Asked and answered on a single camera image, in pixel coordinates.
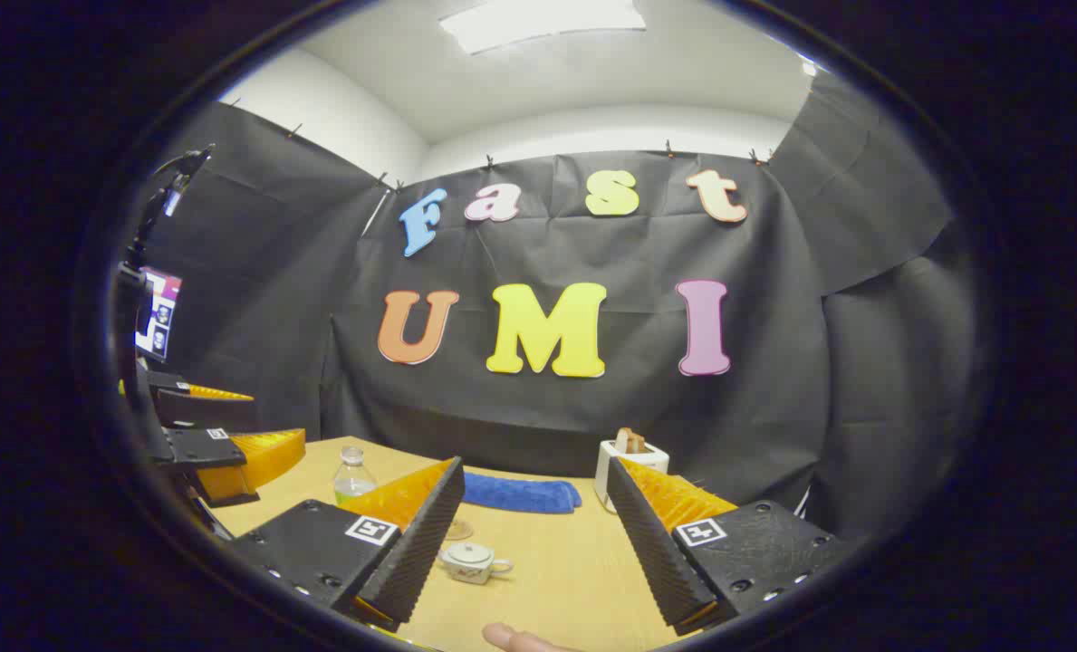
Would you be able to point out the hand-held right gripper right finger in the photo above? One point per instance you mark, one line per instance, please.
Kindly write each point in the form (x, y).
(651, 543)

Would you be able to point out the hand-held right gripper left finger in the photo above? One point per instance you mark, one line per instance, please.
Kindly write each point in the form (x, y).
(420, 543)

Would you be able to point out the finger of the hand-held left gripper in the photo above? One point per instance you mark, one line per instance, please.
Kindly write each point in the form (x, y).
(203, 412)
(203, 448)

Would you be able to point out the round wooden coaster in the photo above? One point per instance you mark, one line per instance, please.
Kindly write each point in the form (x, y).
(459, 530)

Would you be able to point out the white teacup lid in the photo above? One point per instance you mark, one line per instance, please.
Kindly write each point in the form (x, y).
(470, 551)

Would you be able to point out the white floral teacup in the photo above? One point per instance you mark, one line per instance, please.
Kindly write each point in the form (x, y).
(475, 570)

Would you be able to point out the clear green-label water bottle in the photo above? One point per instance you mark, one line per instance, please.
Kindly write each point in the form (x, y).
(353, 480)

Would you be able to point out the white toaster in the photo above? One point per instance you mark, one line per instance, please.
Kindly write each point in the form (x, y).
(606, 466)

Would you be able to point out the bread slice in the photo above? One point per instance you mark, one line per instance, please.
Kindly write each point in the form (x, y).
(630, 441)

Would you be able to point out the computer monitor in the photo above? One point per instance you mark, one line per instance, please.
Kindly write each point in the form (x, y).
(159, 317)

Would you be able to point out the blue towel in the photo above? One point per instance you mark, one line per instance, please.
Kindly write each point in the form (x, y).
(520, 493)

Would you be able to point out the black backdrop cloth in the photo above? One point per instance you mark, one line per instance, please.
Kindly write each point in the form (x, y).
(592, 417)

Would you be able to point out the ceiling light panel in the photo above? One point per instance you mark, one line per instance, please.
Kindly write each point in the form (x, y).
(543, 23)

